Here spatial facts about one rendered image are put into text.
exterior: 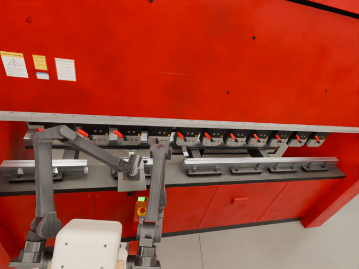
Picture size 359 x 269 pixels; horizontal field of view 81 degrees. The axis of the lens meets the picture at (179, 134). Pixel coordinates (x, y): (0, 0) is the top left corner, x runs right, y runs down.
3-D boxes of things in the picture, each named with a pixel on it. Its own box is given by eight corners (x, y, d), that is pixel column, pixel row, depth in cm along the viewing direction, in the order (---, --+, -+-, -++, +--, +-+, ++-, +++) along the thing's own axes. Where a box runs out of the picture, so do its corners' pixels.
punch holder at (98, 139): (84, 144, 132) (82, 124, 123) (85, 136, 139) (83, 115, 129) (109, 145, 137) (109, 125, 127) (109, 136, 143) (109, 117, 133)
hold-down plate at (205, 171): (187, 176, 170) (188, 174, 168) (186, 171, 174) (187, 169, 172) (221, 175, 178) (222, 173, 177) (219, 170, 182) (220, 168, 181)
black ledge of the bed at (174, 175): (-12, 197, 129) (-15, 192, 127) (2, 171, 145) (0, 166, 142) (343, 178, 217) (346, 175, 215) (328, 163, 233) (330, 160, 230)
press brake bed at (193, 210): (21, 255, 179) (-13, 197, 129) (29, 231, 195) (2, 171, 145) (299, 221, 267) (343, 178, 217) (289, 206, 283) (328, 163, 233)
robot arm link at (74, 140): (46, 136, 93) (57, 134, 86) (53, 126, 95) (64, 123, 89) (118, 173, 121) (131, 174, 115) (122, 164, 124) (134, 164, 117)
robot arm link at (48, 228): (25, 126, 86) (35, 123, 81) (60, 127, 97) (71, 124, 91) (30, 237, 84) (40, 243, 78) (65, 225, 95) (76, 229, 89)
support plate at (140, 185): (117, 192, 132) (117, 191, 132) (117, 161, 152) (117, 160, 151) (146, 190, 138) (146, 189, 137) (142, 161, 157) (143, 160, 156)
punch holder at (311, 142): (306, 146, 185) (317, 132, 175) (300, 140, 192) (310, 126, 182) (319, 147, 190) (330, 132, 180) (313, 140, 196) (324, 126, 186)
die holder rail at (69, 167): (4, 176, 137) (-1, 167, 131) (7, 169, 141) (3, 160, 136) (87, 174, 152) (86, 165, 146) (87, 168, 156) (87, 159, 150)
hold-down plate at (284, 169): (270, 173, 193) (271, 171, 191) (267, 169, 197) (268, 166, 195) (296, 172, 202) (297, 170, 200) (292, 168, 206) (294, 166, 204)
